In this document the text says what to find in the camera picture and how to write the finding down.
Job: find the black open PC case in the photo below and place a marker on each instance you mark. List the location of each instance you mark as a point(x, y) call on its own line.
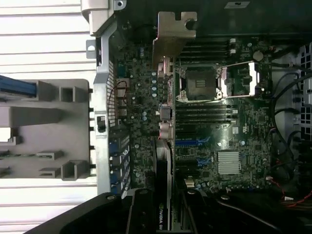
point(102, 97)

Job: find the round coin cell battery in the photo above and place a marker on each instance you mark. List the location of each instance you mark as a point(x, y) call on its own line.
point(258, 55)

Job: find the CPU socket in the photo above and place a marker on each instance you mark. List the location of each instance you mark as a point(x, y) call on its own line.
point(200, 83)

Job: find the grey parts rack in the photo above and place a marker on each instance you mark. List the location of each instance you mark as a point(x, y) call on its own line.
point(48, 126)

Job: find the hard disk in blue caddy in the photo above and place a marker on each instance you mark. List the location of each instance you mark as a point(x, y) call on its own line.
point(14, 87)

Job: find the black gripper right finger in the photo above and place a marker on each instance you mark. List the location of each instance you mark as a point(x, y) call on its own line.
point(219, 217)

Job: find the silver chipset heatsink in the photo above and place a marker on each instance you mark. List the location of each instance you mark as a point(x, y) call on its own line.
point(229, 162)

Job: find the perforated metal disk bay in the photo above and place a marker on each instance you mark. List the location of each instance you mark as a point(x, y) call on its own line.
point(306, 109)

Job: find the green motherboard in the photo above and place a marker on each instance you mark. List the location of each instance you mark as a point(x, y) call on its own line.
point(243, 136)

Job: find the black RAM stick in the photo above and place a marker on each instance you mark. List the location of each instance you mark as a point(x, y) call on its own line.
point(207, 111)

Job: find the blue expansion slot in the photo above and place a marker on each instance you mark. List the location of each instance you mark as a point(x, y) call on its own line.
point(187, 143)

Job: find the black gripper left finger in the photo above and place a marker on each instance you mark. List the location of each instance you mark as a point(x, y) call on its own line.
point(85, 214)

